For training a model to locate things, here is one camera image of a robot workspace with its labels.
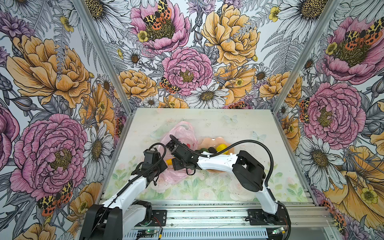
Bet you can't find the pink petal-shaped bowl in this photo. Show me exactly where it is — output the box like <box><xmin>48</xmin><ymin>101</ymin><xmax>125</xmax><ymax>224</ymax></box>
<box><xmin>197</xmin><ymin>137</ymin><xmax>235</xmax><ymax>173</ymax></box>

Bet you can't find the fake dark avocado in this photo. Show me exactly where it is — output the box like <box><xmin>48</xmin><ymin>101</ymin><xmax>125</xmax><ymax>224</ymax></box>
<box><xmin>208</xmin><ymin>147</ymin><xmax>217</xmax><ymax>154</ymax></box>

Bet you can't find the fake yellow lemon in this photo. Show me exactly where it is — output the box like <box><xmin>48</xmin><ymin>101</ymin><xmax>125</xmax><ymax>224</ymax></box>
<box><xmin>216</xmin><ymin>144</ymin><xmax>229</xmax><ymax>155</ymax></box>

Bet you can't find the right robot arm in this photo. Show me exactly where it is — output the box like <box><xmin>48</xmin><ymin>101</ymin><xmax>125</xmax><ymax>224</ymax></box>
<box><xmin>166</xmin><ymin>139</ymin><xmax>291</xmax><ymax>226</ymax></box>

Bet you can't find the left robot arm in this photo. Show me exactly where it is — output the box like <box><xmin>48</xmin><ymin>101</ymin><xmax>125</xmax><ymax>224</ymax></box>
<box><xmin>80</xmin><ymin>147</ymin><xmax>167</xmax><ymax>240</ymax></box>

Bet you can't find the green circuit board left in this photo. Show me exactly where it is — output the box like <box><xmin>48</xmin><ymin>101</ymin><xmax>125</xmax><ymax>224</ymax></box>
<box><xmin>136</xmin><ymin>230</ymin><xmax>159</xmax><ymax>240</ymax></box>

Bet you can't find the green circuit board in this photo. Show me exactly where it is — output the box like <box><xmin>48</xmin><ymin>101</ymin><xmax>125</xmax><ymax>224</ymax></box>
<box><xmin>136</xmin><ymin>230</ymin><xmax>159</xmax><ymax>240</ymax></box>
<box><xmin>271</xmin><ymin>227</ymin><xmax>286</xmax><ymax>235</ymax></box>

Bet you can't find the green circuit board right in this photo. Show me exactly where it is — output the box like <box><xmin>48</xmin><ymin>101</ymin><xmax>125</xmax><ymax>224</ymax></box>
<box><xmin>271</xmin><ymin>227</ymin><xmax>286</xmax><ymax>235</ymax></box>

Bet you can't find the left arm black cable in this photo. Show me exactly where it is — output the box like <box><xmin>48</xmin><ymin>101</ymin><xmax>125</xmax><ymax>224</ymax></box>
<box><xmin>88</xmin><ymin>142</ymin><xmax>167</xmax><ymax>240</ymax></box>

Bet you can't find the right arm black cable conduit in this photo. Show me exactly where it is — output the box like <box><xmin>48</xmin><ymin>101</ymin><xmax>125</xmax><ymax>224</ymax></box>
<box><xmin>169</xmin><ymin>134</ymin><xmax>292</xmax><ymax>240</ymax></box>

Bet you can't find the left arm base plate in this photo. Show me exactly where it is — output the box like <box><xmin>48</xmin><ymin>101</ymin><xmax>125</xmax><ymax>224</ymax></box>
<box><xmin>142</xmin><ymin>210</ymin><xmax>168</xmax><ymax>227</ymax></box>

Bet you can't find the aluminium front rail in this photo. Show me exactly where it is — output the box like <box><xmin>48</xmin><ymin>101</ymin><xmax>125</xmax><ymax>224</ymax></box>
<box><xmin>76</xmin><ymin>200</ymin><xmax>337</xmax><ymax>230</ymax></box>

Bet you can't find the white slotted cable duct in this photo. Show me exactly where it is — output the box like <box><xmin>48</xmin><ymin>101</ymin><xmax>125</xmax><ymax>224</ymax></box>
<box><xmin>123</xmin><ymin>228</ymin><xmax>269</xmax><ymax>240</ymax></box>

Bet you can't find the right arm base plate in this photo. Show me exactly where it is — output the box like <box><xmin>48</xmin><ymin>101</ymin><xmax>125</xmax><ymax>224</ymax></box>
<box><xmin>245</xmin><ymin>209</ymin><xmax>291</xmax><ymax>226</ymax></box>

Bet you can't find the right aluminium frame post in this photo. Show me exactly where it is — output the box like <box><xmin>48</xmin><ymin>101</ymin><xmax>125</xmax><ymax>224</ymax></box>
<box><xmin>272</xmin><ymin>0</ymin><xmax>341</xmax><ymax>114</ymax></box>

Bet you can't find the aluminium frame post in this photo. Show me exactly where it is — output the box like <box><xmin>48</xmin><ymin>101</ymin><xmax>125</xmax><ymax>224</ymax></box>
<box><xmin>74</xmin><ymin>1</ymin><xmax>133</xmax><ymax>117</ymax></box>
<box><xmin>272</xmin><ymin>0</ymin><xmax>341</xmax><ymax>114</ymax></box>

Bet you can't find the left aluminium frame post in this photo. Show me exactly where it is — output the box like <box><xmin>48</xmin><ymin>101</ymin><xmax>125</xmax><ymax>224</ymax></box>
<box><xmin>74</xmin><ymin>1</ymin><xmax>133</xmax><ymax>117</ymax></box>

